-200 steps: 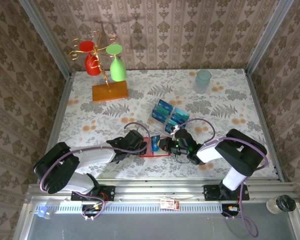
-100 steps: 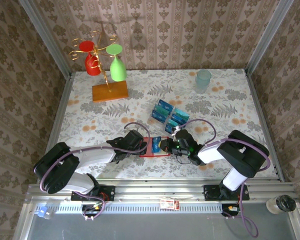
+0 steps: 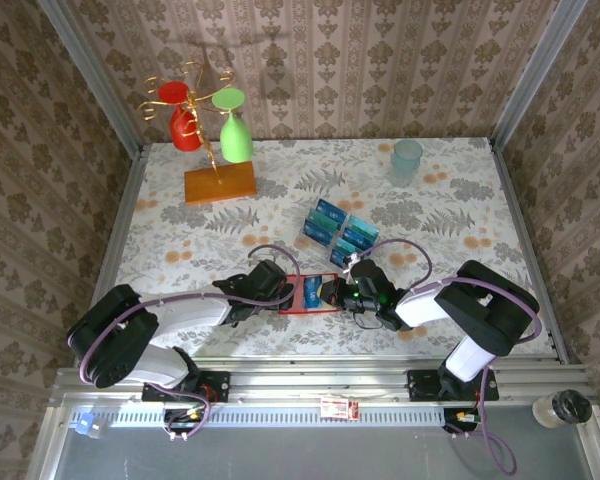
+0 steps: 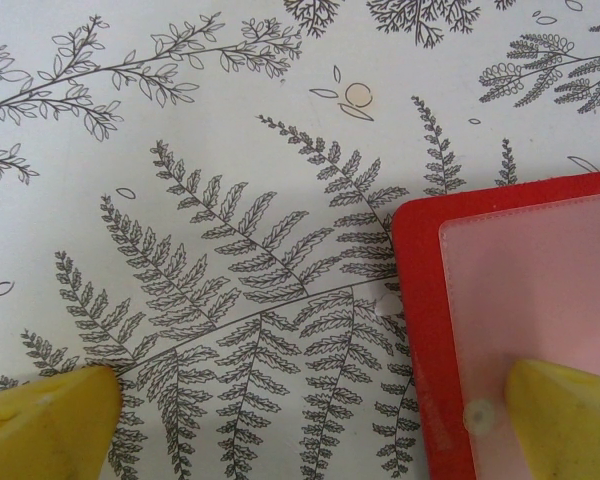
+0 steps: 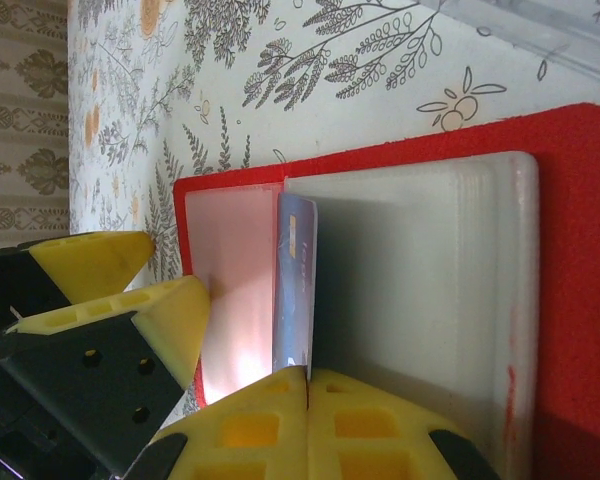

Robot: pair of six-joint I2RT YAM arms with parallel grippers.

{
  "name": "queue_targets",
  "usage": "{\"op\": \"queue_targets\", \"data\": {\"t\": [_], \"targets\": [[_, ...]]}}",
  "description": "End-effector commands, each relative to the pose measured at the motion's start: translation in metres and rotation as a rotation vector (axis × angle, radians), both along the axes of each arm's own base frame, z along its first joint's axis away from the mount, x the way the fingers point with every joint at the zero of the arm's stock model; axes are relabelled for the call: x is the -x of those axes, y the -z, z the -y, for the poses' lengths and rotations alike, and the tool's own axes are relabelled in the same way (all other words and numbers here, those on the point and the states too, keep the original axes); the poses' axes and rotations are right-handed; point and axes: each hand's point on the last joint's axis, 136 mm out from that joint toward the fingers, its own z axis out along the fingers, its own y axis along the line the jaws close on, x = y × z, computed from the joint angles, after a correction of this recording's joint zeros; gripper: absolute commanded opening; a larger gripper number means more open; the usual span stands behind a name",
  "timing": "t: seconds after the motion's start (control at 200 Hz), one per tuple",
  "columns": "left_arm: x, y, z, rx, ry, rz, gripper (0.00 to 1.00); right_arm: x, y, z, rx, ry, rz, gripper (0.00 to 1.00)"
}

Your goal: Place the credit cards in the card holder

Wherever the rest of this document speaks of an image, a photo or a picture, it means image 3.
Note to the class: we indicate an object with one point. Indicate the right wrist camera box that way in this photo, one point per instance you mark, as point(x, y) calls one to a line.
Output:
point(369, 275)

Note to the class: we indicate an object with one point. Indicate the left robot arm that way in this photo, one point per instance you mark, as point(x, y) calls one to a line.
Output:
point(195, 312)

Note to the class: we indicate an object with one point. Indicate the clear jar black lid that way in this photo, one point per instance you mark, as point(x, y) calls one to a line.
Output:
point(565, 407)

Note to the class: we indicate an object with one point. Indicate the aluminium table edge rail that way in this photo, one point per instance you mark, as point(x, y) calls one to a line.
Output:
point(528, 250)
point(114, 250)

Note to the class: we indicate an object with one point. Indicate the grey metal sheet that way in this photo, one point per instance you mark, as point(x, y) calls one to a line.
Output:
point(305, 455)

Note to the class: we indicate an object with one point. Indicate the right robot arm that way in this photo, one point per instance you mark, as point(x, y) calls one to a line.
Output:
point(420, 307)

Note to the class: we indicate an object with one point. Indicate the teal VIP card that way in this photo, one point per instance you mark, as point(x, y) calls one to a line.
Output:
point(347, 246)
point(320, 221)
point(365, 227)

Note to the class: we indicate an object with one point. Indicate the aluminium frame post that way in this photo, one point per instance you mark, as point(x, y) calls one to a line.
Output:
point(535, 75)
point(94, 75)

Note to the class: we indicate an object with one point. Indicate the red plastic wine glass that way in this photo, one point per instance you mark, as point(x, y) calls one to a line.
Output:
point(185, 135)

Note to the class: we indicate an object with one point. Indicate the red card holder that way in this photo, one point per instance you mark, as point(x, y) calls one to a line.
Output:
point(297, 295)

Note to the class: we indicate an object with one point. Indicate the green plastic wine glass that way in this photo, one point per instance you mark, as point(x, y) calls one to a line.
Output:
point(236, 142)

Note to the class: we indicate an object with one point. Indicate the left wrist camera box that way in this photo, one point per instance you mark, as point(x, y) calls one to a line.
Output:
point(268, 275)

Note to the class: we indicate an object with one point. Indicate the small red white box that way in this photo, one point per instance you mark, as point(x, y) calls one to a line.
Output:
point(337, 408)

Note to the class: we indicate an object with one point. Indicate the translucent teal plastic cup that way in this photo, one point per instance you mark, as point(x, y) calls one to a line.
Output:
point(406, 160)

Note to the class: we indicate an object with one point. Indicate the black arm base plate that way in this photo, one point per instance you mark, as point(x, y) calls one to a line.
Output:
point(422, 387)
point(215, 386)

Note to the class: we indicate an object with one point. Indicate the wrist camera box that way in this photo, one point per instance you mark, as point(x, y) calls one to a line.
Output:
point(268, 275)
point(369, 275)

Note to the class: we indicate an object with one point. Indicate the clear acrylic card stand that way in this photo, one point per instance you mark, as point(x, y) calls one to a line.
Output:
point(312, 246)

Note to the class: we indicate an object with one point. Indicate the gold glass rack wooden base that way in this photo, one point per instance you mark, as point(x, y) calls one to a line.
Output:
point(220, 182)

